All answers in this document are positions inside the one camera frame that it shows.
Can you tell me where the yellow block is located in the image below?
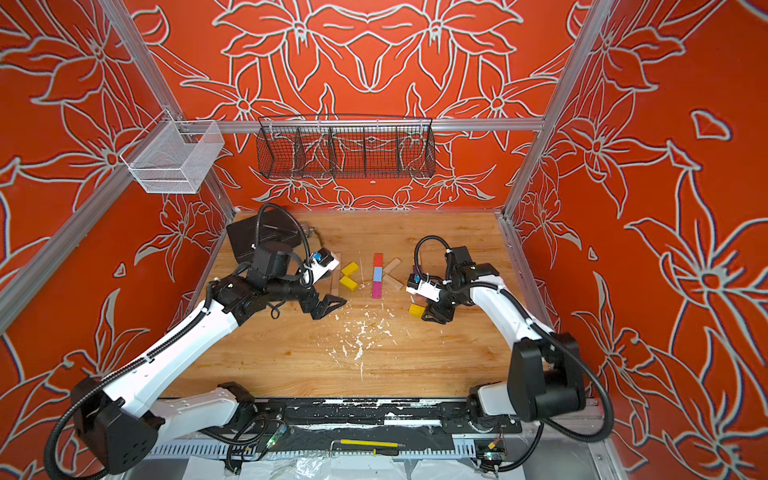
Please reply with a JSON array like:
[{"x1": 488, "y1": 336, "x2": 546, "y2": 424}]
[
  {"x1": 409, "y1": 304, "x2": 425, "y2": 318},
  {"x1": 339, "y1": 276, "x2": 358, "y2": 291},
  {"x1": 341, "y1": 261, "x2": 359, "y2": 276}
]

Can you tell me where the natural wooden block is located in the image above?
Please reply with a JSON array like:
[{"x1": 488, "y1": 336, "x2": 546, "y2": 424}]
[{"x1": 330, "y1": 271, "x2": 341, "y2": 296}]

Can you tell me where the pale wooden block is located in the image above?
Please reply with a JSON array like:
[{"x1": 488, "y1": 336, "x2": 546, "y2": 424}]
[{"x1": 383, "y1": 258, "x2": 402, "y2": 274}]

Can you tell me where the magenta block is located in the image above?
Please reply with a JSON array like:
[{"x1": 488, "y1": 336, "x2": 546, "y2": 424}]
[{"x1": 371, "y1": 282, "x2": 382, "y2": 299}]

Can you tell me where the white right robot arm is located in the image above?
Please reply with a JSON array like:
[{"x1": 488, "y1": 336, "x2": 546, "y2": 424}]
[{"x1": 407, "y1": 247, "x2": 586, "y2": 422}]

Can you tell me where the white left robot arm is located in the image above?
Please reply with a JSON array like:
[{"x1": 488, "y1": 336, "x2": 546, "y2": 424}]
[{"x1": 57, "y1": 242, "x2": 346, "y2": 479}]

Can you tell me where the black plastic tool case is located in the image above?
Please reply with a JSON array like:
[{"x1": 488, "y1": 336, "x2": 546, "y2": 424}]
[{"x1": 226, "y1": 209, "x2": 303, "y2": 264}]

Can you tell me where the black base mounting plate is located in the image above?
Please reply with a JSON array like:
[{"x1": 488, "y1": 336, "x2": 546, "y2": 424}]
[{"x1": 214, "y1": 397, "x2": 522, "y2": 434}]

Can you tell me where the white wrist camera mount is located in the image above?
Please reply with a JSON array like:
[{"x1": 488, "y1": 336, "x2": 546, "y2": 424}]
[{"x1": 406, "y1": 273, "x2": 443, "y2": 302}]

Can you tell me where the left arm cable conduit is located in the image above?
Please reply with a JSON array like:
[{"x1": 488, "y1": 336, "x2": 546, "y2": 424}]
[{"x1": 43, "y1": 202, "x2": 313, "y2": 480}]

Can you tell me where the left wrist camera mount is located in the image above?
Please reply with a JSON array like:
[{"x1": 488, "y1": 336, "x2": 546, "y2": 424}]
[{"x1": 306, "y1": 248, "x2": 339, "y2": 285}]

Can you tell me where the black wire basket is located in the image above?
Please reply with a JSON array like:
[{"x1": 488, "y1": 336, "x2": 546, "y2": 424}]
[{"x1": 255, "y1": 116, "x2": 437, "y2": 180}]

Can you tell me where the black corrugated cable conduit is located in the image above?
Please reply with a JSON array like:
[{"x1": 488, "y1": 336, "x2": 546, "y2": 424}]
[{"x1": 412, "y1": 235, "x2": 616, "y2": 473}]

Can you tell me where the white wire basket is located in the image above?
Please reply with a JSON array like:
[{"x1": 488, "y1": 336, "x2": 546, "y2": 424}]
[{"x1": 117, "y1": 110, "x2": 225, "y2": 195}]

